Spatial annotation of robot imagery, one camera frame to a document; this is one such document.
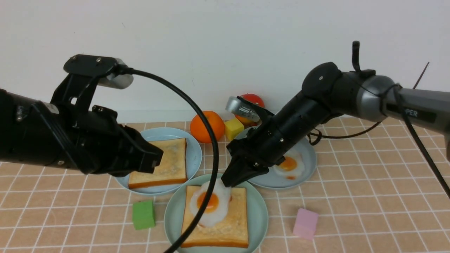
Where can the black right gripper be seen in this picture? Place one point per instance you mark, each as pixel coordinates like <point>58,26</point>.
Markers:
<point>266,145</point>

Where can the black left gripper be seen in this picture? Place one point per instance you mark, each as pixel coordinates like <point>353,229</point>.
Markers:
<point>92,140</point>

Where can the toast slice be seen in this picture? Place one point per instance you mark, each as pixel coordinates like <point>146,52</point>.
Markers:
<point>231,232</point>
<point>172,168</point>

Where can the fried egg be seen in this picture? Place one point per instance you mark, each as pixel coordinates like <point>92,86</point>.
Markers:
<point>292,167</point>
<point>217,207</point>

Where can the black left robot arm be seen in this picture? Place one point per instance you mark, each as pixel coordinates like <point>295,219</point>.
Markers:
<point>25,134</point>

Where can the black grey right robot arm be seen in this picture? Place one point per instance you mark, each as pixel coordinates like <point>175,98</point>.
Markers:
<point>327,93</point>

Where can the yellow cube block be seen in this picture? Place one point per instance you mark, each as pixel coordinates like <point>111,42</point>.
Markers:
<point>233,127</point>

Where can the light blue left plate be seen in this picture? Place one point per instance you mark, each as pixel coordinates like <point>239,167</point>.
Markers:
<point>193,159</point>

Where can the teal front plate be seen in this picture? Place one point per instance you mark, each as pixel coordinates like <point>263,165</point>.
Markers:
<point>257,218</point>

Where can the orange fruit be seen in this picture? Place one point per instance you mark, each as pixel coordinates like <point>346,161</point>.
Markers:
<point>199,131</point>

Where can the grey blue right plate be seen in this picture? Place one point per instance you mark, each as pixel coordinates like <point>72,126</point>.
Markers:
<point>275,182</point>

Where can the red yellow apple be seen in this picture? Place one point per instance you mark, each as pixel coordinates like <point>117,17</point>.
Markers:
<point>255,99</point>

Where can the green cube block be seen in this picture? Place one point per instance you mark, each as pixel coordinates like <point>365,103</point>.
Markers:
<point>143,215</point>

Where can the pink cube block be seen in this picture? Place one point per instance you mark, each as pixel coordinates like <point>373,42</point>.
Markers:
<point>305,224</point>

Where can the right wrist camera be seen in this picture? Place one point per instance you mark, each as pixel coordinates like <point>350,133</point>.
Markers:
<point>242,109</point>

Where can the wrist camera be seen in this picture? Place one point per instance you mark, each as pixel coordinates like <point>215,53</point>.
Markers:
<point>242,109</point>
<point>109,71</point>

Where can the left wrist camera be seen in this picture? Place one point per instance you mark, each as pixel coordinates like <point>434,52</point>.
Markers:
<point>109,71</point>

